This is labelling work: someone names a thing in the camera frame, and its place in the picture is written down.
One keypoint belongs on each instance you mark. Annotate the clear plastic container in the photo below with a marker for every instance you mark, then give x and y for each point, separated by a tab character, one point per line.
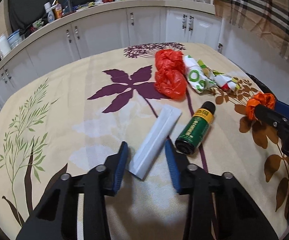
15	38

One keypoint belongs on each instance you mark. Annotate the white blue detergent bottle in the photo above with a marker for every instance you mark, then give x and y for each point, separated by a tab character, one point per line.
49	12

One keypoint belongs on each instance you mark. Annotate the plaid beige scarf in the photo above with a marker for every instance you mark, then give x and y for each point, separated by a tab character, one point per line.
267	19

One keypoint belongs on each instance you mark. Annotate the floral beige tablecloth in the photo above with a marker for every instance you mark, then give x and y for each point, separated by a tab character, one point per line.
72	118

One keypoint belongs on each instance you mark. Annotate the orange plastic bag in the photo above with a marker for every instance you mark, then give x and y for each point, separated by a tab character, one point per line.
265	99

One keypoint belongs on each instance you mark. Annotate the orange dish soap bottle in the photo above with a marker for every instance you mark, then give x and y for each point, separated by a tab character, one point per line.
58	10

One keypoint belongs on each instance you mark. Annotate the chrome kitchen faucet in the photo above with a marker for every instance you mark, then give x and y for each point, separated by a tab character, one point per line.
66	6

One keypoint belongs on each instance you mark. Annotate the white electric kettle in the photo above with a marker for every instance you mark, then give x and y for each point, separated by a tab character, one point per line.
4	46

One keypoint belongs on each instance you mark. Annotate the white kitchen cabinets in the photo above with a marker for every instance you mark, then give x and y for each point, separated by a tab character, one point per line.
103	28

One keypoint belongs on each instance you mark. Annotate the red plastic bag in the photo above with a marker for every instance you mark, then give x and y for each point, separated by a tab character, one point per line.
170	74

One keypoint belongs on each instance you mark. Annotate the colourful wrapper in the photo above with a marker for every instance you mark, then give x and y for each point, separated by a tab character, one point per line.
224	81

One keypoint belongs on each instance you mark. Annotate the white paper packet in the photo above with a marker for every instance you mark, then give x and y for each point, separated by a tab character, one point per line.
149	149

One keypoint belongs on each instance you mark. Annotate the green yellow spray bottle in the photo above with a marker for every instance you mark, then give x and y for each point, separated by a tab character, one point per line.
194	132

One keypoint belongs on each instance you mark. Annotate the white green snack wrapper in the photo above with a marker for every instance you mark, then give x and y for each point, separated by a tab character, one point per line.
198	75

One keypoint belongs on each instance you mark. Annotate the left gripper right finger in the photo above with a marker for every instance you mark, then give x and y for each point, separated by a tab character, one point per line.
219	206

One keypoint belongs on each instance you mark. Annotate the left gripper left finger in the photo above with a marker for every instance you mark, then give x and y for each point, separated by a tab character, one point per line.
55	216

